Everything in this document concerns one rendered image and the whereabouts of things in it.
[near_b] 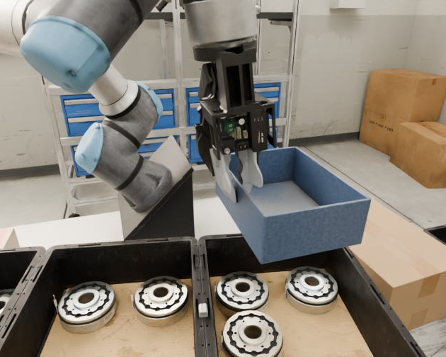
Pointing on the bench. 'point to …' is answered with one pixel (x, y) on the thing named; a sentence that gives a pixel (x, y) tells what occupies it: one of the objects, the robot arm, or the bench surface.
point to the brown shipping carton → (408, 268)
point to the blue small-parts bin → (296, 207)
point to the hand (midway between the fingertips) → (236, 190)
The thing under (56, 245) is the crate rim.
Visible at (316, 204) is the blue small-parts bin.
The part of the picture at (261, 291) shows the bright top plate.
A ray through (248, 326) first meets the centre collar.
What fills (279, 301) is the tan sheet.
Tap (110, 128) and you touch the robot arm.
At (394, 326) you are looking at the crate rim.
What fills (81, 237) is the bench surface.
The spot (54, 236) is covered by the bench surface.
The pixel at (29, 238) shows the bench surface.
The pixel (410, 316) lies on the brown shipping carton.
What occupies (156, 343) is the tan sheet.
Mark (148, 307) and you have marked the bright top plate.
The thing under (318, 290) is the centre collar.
